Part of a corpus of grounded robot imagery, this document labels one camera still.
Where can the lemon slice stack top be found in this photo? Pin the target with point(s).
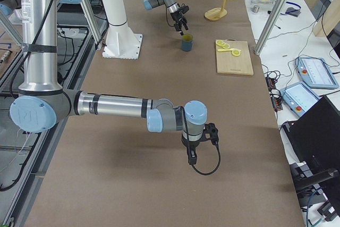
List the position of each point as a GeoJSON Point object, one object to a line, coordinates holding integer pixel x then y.
{"type": "Point", "coordinates": [220, 43]}

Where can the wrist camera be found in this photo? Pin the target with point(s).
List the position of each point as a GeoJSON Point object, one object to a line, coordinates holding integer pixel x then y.
{"type": "Point", "coordinates": [184, 8]}
{"type": "Point", "coordinates": [211, 134]}

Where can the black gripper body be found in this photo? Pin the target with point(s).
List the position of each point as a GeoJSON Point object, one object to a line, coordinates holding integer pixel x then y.
{"type": "Point", "coordinates": [192, 145]}
{"type": "Point", "coordinates": [177, 16]}

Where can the wooden cup rack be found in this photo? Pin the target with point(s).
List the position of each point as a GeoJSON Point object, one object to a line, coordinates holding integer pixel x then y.
{"type": "Point", "coordinates": [217, 13]}

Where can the aluminium frame post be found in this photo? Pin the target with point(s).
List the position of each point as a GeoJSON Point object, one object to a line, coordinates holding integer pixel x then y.
{"type": "Point", "coordinates": [269, 26]}

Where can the small metal cup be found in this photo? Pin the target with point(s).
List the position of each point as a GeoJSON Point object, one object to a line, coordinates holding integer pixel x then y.
{"type": "Point", "coordinates": [255, 9]}

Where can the black monitor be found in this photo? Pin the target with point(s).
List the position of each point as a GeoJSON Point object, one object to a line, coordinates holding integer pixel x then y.
{"type": "Point", "coordinates": [315, 140]}

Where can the lower teach pendant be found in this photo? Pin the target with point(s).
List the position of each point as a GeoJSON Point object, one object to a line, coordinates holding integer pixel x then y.
{"type": "Point", "coordinates": [299, 97]}

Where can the yellow plastic knife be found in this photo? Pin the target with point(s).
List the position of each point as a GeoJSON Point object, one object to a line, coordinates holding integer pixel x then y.
{"type": "Point", "coordinates": [225, 50]}

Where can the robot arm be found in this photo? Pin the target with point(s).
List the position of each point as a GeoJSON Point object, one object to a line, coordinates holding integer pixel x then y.
{"type": "Point", "coordinates": [151, 4]}
{"type": "Point", "coordinates": [42, 101]}

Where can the bamboo cutting board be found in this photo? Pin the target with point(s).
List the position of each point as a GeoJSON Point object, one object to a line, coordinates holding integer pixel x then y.
{"type": "Point", "coordinates": [229, 64]}

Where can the upper teach pendant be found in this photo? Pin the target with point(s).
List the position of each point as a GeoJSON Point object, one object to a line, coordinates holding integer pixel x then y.
{"type": "Point", "coordinates": [315, 73]}

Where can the lemon slice front left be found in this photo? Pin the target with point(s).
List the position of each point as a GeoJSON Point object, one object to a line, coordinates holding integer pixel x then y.
{"type": "Point", "coordinates": [236, 52]}

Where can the dark teal cup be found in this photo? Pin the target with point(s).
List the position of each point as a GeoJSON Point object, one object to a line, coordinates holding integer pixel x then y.
{"type": "Point", "coordinates": [187, 42]}

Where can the teach pendant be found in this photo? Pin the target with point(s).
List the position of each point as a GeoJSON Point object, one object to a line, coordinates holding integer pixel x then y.
{"type": "Point", "coordinates": [299, 97]}
{"type": "Point", "coordinates": [315, 73]}

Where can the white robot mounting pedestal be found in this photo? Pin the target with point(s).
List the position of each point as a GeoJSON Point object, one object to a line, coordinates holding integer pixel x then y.
{"type": "Point", "coordinates": [121, 41]}

